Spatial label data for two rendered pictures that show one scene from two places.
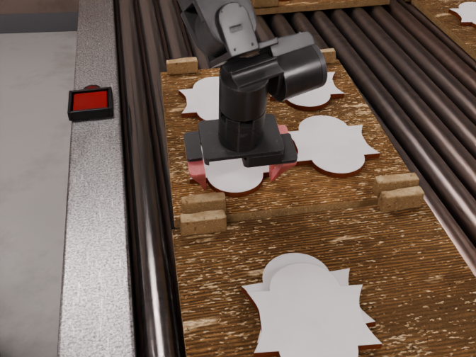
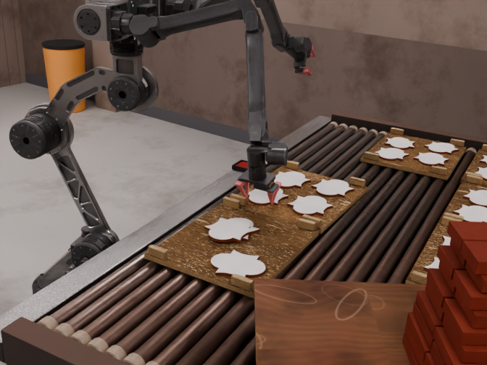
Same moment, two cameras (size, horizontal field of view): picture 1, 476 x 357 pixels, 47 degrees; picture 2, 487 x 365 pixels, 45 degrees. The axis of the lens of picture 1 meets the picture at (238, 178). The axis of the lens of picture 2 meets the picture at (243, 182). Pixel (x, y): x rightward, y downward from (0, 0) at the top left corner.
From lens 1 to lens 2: 141 cm
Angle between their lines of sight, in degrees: 37
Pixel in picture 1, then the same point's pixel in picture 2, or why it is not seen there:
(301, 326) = (224, 228)
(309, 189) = (281, 212)
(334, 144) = (310, 205)
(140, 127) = not seen: hidden behind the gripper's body
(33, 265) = not seen: hidden behind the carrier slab
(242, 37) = (256, 135)
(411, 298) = (269, 243)
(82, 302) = (180, 208)
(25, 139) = not seen: hidden behind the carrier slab
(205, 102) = (282, 177)
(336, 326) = (232, 232)
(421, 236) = (298, 236)
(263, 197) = (262, 208)
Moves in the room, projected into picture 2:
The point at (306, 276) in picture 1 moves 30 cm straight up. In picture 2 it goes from (241, 221) to (246, 127)
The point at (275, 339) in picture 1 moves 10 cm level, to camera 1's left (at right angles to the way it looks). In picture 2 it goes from (213, 227) to (189, 216)
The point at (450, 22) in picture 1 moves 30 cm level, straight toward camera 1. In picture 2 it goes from (460, 195) to (396, 209)
